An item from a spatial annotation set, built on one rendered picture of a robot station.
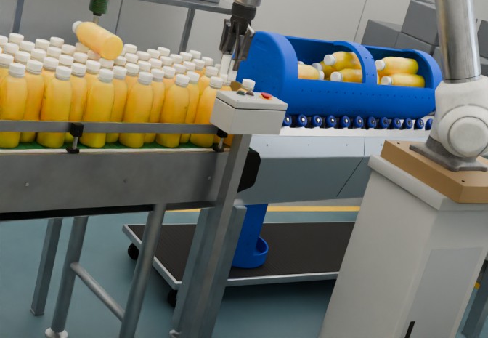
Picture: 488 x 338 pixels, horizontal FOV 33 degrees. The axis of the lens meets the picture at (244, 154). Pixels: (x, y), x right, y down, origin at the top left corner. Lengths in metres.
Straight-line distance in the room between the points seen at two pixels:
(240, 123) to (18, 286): 1.37
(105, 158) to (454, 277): 1.11
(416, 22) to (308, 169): 3.69
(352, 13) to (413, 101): 4.17
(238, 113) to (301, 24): 4.74
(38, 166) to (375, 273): 1.07
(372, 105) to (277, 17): 3.89
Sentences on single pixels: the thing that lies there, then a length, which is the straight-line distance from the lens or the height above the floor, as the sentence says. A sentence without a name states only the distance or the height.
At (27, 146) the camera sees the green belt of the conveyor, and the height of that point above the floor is 0.90.
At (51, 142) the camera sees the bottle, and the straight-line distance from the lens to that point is 2.21.
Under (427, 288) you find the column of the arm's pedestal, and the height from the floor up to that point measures 0.70.
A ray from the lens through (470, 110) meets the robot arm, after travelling 2.22.
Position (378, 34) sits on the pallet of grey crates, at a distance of 6.80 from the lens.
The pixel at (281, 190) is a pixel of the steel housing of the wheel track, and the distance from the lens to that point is 2.96.
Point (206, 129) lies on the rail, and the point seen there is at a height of 0.97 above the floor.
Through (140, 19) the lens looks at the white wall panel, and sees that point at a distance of 6.26.
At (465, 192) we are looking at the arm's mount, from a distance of 2.36.
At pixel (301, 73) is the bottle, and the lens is 2.81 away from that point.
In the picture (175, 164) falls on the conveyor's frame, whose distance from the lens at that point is 2.41.
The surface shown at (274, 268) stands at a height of 0.15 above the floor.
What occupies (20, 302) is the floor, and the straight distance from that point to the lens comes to 3.26.
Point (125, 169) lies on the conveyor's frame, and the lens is 2.32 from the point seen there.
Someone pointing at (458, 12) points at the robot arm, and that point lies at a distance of 2.23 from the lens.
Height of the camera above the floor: 1.66
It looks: 17 degrees down
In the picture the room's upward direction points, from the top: 15 degrees clockwise
